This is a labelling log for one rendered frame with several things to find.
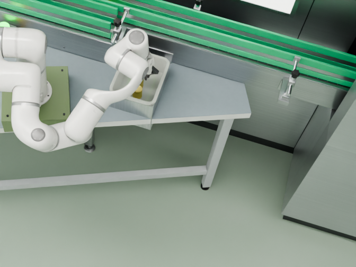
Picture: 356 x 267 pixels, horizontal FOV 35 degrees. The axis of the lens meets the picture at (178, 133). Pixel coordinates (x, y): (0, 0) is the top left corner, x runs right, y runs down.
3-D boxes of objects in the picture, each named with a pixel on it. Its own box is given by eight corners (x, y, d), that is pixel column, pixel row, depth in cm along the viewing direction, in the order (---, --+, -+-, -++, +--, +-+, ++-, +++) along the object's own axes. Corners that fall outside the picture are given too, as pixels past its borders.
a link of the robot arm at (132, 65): (84, 101, 184) (121, 47, 187) (117, 122, 183) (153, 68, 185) (78, 95, 176) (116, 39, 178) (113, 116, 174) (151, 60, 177)
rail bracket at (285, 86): (290, 88, 220) (308, 50, 200) (282, 123, 211) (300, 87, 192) (278, 84, 220) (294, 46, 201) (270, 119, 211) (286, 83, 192)
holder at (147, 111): (172, 63, 224) (174, 50, 218) (151, 119, 210) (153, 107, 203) (131, 51, 225) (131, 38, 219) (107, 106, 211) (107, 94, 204)
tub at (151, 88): (169, 73, 221) (171, 59, 214) (152, 119, 209) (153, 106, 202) (126, 60, 222) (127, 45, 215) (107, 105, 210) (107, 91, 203)
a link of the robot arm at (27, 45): (47, 78, 188) (45, 47, 174) (6, 76, 186) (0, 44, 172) (49, 54, 193) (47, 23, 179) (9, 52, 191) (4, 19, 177)
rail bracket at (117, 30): (130, 24, 215) (131, 0, 204) (115, 56, 206) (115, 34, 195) (122, 21, 215) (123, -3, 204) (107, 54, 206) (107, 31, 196)
